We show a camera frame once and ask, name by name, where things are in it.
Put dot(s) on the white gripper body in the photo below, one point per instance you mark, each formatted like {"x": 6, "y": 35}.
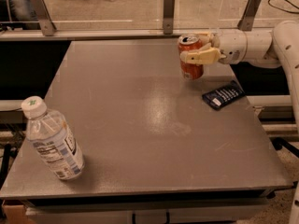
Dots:
{"x": 231, "y": 48}

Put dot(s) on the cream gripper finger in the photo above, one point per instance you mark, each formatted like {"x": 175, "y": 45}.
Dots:
{"x": 201, "y": 57}
{"x": 206, "y": 38}

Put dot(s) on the red coke can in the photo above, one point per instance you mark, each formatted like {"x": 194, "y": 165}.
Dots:
{"x": 186, "y": 43}

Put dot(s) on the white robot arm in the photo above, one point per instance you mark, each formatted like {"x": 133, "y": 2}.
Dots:
{"x": 267, "y": 48}

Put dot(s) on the dark blue snack packet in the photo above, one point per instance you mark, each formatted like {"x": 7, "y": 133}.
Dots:
{"x": 223, "y": 96}

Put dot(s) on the clear plastic water bottle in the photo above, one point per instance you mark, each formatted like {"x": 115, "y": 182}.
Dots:
{"x": 48, "y": 132}

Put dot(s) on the seated person in jeans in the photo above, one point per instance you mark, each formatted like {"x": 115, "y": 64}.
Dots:
{"x": 21, "y": 11}

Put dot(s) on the cardboard box under table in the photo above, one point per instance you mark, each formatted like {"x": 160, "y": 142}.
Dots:
{"x": 15, "y": 213}

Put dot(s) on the right metal bracket post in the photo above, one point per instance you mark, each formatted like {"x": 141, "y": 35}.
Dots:
{"x": 247, "y": 20}

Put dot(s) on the left metal bracket post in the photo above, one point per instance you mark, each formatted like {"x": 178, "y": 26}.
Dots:
{"x": 46, "y": 25}

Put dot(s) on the metal rail behind table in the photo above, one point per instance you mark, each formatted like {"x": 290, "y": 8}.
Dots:
{"x": 73, "y": 35}

